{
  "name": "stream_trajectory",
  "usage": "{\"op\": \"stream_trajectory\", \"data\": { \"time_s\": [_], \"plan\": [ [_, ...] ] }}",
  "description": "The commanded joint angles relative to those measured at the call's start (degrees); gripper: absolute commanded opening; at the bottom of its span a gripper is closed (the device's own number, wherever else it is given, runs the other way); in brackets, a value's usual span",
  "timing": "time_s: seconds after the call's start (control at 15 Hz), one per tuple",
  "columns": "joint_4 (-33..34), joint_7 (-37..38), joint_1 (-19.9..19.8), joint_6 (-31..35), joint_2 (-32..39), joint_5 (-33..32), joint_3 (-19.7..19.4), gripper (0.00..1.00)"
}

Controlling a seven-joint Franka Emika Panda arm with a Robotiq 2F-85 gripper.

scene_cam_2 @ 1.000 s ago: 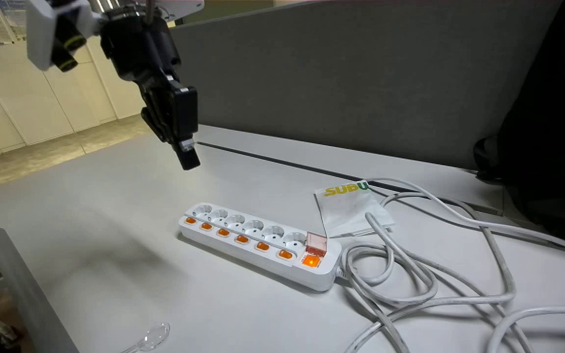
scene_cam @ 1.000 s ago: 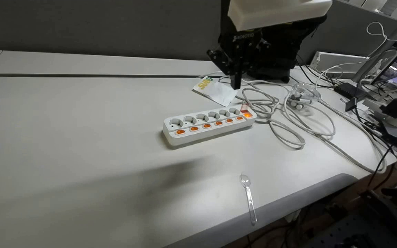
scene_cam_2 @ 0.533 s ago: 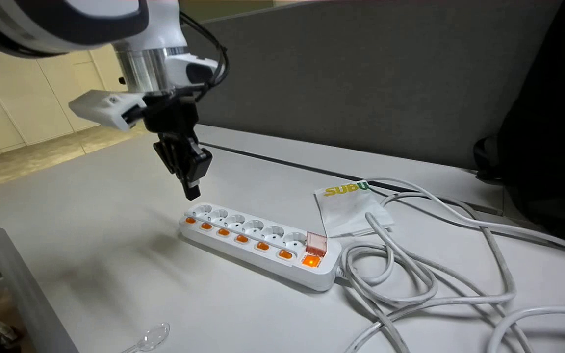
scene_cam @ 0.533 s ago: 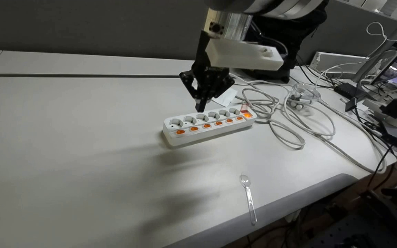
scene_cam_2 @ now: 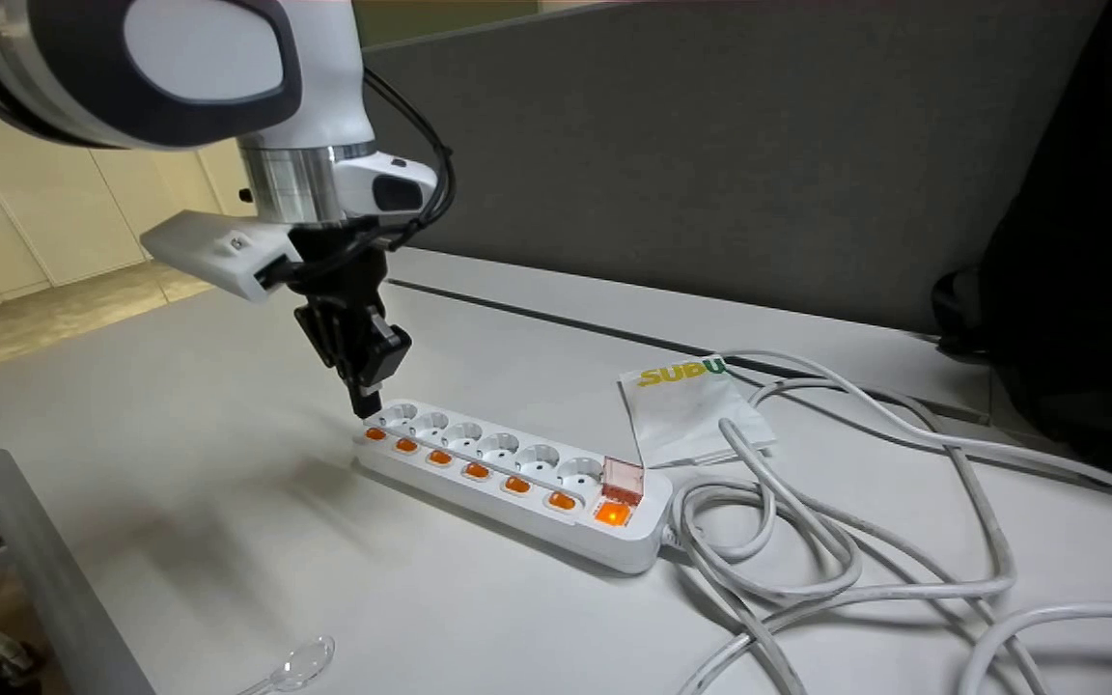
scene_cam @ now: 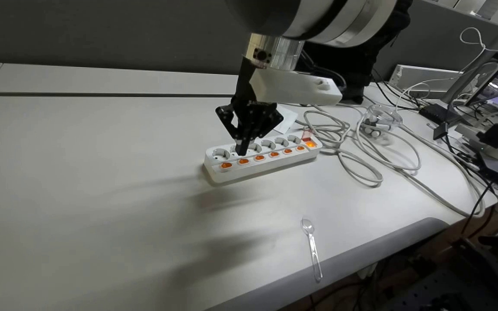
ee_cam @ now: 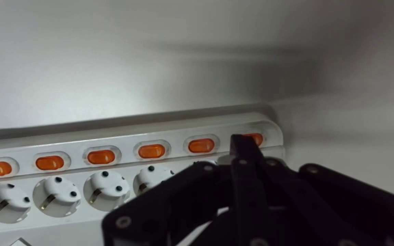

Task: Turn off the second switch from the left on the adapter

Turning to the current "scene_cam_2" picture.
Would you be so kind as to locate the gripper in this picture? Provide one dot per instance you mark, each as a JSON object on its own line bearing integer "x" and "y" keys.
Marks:
{"x": 344, "y": 270}

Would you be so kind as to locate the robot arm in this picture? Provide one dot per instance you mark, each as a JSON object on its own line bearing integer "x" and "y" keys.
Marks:
{"x": 208, "y": 58}

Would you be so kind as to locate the white power strip orange switches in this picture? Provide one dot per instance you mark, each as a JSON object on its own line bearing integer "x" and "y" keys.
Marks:
{"x": 517, "y": 483}

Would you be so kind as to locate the clear plastic spoon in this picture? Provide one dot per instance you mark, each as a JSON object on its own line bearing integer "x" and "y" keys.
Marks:
{"x": 303, "y": 664}

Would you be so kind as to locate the white paper napkin packet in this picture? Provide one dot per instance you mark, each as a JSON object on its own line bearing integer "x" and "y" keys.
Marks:
{"x": 681, "y": 410}

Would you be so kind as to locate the beige cabinet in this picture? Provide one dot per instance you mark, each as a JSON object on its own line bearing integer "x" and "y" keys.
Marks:
{"x": 35, "y": 212}

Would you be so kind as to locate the grey partition panel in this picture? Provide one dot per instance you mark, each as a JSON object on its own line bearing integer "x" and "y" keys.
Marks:
{"x": 710, "y": 145}

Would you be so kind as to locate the black bag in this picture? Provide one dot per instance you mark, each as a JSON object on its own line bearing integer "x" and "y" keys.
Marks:
{"x": 1087, "y": 290}

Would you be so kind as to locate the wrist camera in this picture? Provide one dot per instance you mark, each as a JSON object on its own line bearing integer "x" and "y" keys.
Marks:
{"x": 213, "y": 251}

